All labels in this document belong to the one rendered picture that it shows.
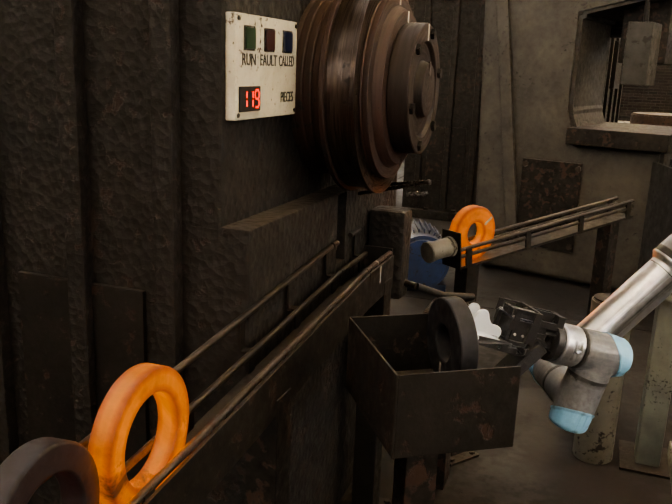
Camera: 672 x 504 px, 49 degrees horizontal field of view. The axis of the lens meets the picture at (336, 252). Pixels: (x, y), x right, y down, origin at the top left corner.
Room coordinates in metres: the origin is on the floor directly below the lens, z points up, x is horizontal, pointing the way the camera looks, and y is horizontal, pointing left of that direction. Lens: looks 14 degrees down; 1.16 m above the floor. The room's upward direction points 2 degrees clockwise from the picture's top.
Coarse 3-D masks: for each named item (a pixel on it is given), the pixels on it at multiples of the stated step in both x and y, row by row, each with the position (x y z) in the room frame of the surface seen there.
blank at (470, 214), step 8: (464, 208) 2.08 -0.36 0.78; (472, 208) 2.06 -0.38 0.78; (480, 208) 2.08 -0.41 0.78; (456, 216) 2.06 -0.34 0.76; (464, 216) 2.05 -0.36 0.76; (472, 216) 2.06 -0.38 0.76; (480, 216) 2.08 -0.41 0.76; (488, 216) 2.10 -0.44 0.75; (456, 224) 2.04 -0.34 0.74; (464, 224) 2.05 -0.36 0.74; (480, 224) 2.10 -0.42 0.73; (488, 224) 2.10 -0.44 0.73; (464, 232) 2.05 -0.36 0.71; (480, 232) 2.11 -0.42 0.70; (488, 232) 2.10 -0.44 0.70; (464, 240) 2.05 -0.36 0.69; (472, 240) 2.11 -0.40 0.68; (480, 240) 2.09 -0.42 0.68; (480, 248) 2.09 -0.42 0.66; (472, 256) 2.07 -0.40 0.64; (480, 256) 2.09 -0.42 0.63
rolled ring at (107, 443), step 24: (120, 384) 0.82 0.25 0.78; (144, 384) 0.83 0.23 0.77; (168, 384) 0.89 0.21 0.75; (120, 408) 0.79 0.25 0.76; (168, 408) 0.91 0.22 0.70; (96, 432) 0.78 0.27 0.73; (120, 432) 0.78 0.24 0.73; (168, 432) 0.91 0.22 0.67; (96, 456) 0.77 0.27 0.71; (120, 456) 0.78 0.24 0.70; (168, 456) 0.89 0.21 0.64; (120, 480) 0.78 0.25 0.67; (144, 480) 0.85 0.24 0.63
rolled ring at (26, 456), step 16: (32, 448) 0.68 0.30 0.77; (48, 448) 0.68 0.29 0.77; (64, 448) 0.70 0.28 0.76; (80, 448) 0.73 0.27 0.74; (16, 464) 0.65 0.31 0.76; (32, 464) 0.66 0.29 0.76; (48, 464) 0.68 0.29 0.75; (64, 464) 0.70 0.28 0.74; (80, 464) 0.73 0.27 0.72; (0, 480) 0.64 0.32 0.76; (16, 480) 0.64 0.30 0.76; (32, 480) 0.65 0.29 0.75; (64, 480) 0.73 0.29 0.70; (80, 480) 0.73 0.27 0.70; (96, 480) 0.76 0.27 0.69; (0, 496) 0.62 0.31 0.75; (16, 496) 0.63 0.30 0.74; (64, 496) 0.74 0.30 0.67; (80, 496) 0.73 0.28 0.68; (96, 496) 0.75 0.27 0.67
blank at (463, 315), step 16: (432, 304) 1.25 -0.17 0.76; (448, 304) 1.18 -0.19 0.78; (464, 304) 1.18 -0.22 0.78; (432, 320) 1.24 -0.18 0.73; (448, 320) 1.18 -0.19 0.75; (464, 320) 1.15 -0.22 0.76; (432, 336) 1.24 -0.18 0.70; (448, 336) 1.23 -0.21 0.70; (464, 336) 1.13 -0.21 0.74; (432, 352) 1.24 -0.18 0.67; (448, 352) 1.22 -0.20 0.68; (464, 352) 1.12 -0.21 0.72; (448, 368) 1.17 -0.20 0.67; (464, 368) 1.12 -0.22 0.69
